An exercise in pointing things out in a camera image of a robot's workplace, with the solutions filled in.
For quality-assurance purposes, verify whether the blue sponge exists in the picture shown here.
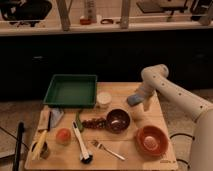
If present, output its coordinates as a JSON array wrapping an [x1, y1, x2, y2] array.
[[127, 94, 143, 106]]

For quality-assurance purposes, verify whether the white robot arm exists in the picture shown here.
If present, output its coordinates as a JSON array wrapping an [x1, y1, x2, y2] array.
[[137, 64, 213, 171]]

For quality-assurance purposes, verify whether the purple bowl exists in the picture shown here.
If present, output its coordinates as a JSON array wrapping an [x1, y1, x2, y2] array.
[[106, 109, 130, 134]]

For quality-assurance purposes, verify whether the orange red bowl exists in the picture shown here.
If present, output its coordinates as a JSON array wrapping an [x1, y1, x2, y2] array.
[[134, 125, 169, 157]]

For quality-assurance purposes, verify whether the white round container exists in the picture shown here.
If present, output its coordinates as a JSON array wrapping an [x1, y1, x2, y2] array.
[[96, 92, 112, 109]]

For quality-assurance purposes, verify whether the bunch of dark grapes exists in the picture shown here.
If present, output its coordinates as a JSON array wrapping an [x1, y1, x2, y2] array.
[[82, 117, 106, 129]]

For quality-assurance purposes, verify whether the silver fork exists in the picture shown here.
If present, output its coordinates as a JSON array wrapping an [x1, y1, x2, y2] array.
[[91, 140, 125, 161]]

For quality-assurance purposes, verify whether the green vegetable toy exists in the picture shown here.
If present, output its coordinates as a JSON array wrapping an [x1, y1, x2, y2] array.
[[75, 109, 84, 132]]

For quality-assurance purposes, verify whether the green plastic tray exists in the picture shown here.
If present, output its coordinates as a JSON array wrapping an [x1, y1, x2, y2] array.
[[43, 74, 97, 108]]

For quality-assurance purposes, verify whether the red orange fruit toy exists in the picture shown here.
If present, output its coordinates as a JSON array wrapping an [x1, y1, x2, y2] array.
[[56, 128, 71, 145]]

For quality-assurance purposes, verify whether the red object on shelf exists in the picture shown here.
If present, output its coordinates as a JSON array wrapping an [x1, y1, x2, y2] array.
[[79, 16, 92, 25]]

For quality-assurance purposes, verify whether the folded cloth with knife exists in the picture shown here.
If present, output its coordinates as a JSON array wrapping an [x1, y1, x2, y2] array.
[[37, 108, 64, 132]]

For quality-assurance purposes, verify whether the dark round cup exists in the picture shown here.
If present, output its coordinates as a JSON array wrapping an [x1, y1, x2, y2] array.
[[31, 142, 50, 159]]

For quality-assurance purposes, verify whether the black pole at left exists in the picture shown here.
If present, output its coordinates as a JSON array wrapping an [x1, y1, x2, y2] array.
[[12, 122, 25, 171]]

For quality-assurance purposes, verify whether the black office chair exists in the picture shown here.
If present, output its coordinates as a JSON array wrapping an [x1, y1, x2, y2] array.
[[0, 0, 52, 27]]

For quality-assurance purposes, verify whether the black cable on floor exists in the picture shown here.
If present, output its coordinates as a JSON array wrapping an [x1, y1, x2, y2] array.
[[169, 132, 196, 171]]

